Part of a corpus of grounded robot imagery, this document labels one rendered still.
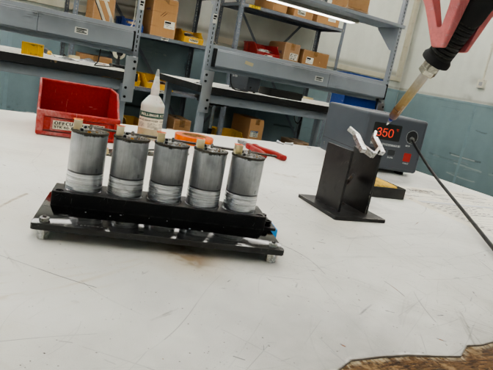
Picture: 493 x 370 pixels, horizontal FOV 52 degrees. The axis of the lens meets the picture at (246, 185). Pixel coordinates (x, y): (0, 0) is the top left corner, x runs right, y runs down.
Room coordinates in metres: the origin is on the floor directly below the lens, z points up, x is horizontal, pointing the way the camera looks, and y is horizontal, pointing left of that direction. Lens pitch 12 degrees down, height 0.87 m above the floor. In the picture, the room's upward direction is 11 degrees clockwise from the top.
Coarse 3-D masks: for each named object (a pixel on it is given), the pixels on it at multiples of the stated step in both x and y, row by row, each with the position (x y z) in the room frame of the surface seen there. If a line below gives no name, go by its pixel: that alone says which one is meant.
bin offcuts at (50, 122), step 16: (48, 80) 0.71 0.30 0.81; (48, 96) 0.71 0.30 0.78; (64, 96) 0.72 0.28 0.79; (80, 96) 0.73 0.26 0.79; (96, 96) 0.74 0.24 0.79; (112, 96) 0.72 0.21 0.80; (48, 112) 0.61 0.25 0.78; (64, 112) 0.62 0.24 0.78; (80, 112) 0.73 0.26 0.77; (96, 112) 0.74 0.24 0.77; (112, 112) 0.70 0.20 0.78; (48, 128) 0.61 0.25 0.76; (64, 128) 0.62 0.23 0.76; (112, 128) 0.64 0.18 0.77
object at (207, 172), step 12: (204, 156) 0.35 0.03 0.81; (216, 156) 0.35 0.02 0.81; (192, 168) 0.36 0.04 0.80; (204, 168) 0.35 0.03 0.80; (216, 168) 0.35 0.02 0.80; (192, 180) 0.35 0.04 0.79; (204, 180) 0.35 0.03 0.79; (216, 180) 0.35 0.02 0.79; (192, 192) 0.35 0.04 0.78; (204, 192) 0.35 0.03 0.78; (216, 192) 0.35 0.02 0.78; (192, 204) 0.35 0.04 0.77; (204, 204) 0.35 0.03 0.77; (216, 204) 0.36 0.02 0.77
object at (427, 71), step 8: (424, 64) 0.44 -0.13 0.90; (424, 72) 0.44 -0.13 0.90; (432, 72) 0.44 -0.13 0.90; (416, 80) 0.45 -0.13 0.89; (424, 80) 0.45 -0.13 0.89; (416, 88) 0.45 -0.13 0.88; (408, 96) 0.46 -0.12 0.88; (400, 104) 0.47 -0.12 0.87; (392, 112) 0.47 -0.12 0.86; (400, 112) 0.47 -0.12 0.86
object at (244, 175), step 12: (240, 168) 0.36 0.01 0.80; (252, 168) 0.36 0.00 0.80; (228, 180) 0.36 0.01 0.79; (240, 180) 0.36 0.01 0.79; (252, 180) 0.36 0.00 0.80; (228, 192) 0.36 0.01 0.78; (240, 192) 0.36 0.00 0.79; (252, 192) 0.36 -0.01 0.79; (228, 204) 0.36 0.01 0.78; (240, 204) 0.36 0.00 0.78; (252, 204) 0.36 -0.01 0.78
